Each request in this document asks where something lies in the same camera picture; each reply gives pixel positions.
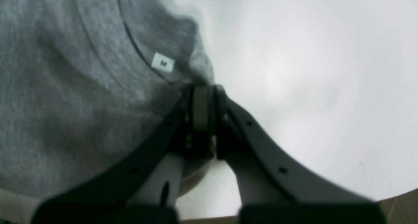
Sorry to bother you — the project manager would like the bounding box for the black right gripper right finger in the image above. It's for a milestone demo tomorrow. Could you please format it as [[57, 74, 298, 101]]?
[[214, 85, 387, 224]]

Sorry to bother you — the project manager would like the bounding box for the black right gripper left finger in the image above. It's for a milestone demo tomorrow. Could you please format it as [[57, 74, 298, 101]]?
[[32, 86, 215, 224]]

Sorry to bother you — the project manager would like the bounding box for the grey T-shirt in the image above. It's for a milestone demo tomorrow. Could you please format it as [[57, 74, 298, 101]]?
[[1, 0, 215, 198]]

